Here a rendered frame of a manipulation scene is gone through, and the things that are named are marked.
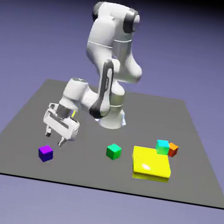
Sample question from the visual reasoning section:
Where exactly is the small purple cube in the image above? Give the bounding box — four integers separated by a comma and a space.
36, 143, 55, 164

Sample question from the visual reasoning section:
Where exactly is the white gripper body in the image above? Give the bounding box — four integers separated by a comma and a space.
40, 108, 82, 142

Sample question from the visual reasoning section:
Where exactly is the small cyan cube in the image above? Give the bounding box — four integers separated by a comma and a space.
155, 138, 171, 157

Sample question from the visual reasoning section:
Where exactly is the small green cube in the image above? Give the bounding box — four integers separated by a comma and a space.
105, 142, 123, 162

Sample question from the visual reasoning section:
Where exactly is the small orange cube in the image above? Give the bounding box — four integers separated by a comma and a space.
167, 142, 180, 158

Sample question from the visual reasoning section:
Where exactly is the large yellow box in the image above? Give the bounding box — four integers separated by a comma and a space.
129, 145, 174, 184

